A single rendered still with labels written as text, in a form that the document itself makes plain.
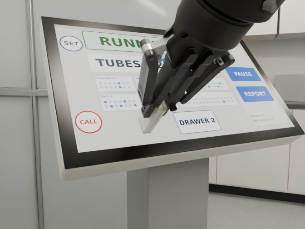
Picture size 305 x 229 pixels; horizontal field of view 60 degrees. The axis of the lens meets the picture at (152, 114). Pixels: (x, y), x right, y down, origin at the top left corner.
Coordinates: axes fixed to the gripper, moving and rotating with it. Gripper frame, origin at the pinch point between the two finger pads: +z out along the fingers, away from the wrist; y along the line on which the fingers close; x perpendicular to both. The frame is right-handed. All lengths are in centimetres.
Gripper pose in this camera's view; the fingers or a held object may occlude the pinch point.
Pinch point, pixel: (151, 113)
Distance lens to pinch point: 40.9
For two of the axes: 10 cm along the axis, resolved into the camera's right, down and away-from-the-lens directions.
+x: 3.0, 8.3, -4.8
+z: -3.6, 5.6, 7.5
